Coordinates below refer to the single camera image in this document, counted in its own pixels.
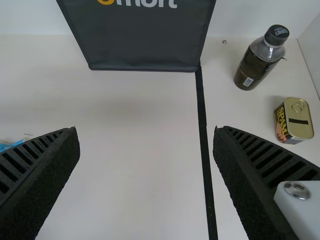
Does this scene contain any blue white wet wipes pack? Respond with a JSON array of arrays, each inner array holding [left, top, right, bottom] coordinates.
[[0, 138, 25, 154]]

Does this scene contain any dark grey bag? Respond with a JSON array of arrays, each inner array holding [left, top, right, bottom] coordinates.
[[55, 0, 217, 74]]

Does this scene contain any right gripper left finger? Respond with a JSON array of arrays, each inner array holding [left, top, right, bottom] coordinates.
[[0, 126, 81, 240]]

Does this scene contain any dark coffee bottle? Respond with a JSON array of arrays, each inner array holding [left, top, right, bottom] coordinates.
[[233, 24, 291, 92]]

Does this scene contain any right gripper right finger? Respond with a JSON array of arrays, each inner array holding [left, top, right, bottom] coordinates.
[[212, 125, 320, 240]]

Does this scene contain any rectangular tin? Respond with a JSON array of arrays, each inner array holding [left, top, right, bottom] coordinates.
[[272, 96, 315, 146]]

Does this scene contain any black strip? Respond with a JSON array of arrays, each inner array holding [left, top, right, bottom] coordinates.
[[194, 65, 219, 240]]

